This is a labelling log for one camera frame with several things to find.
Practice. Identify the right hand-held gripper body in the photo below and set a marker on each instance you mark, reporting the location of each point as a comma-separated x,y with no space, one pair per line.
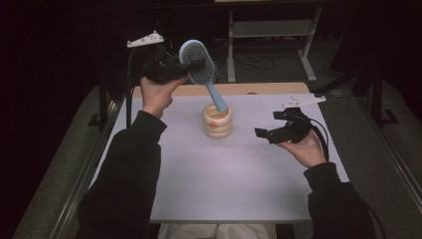
292,129

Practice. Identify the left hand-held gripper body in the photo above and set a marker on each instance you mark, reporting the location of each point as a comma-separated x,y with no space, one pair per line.
162,69

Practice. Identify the metal floor rail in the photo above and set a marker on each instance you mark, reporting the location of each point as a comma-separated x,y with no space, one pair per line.
83,186
394,166

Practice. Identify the blue hairbrush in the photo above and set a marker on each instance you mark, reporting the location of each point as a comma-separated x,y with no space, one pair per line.
202,66

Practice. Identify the cream ringed holder cup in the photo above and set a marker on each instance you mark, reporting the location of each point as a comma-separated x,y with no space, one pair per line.
217,126

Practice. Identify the person's right hand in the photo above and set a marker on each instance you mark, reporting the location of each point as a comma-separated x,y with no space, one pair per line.
307,152

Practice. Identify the white metal stand frame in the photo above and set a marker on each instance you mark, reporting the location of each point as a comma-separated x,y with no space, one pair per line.
272,30

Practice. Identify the black metal stand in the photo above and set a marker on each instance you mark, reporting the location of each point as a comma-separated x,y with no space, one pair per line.
105,99
379,99

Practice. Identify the person's left hand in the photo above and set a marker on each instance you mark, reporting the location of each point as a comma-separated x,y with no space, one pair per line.
157,96

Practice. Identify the person's legs in light trousers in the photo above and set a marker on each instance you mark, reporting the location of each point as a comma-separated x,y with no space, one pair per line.
217,231

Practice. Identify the wooden table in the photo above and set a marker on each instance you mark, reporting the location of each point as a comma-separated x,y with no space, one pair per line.
258,89

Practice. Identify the white table board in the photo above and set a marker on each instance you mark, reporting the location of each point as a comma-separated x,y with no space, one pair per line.
232,179

